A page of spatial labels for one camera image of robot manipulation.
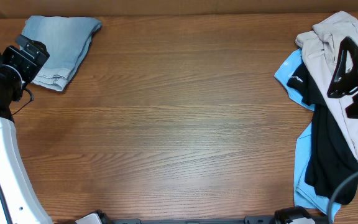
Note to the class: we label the beige trousers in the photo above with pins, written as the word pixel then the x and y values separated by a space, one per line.
pixel 320 51

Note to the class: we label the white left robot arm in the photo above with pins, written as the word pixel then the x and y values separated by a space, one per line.
pixel 18 201

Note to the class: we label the light blue denim shorts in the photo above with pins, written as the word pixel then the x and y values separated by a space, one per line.
pixel 67 40

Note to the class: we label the light blue t-shirt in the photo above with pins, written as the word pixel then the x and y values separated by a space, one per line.
pixel 300 140

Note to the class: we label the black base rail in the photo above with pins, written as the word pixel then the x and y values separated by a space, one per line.
pixel 182 221

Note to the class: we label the black garment with white logo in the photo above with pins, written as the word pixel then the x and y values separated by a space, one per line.
pixel 328 149

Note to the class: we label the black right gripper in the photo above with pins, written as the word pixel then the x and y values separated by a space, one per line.
pixel 355 66

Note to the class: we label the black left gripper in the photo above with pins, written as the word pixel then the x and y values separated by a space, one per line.
pixel 30 54

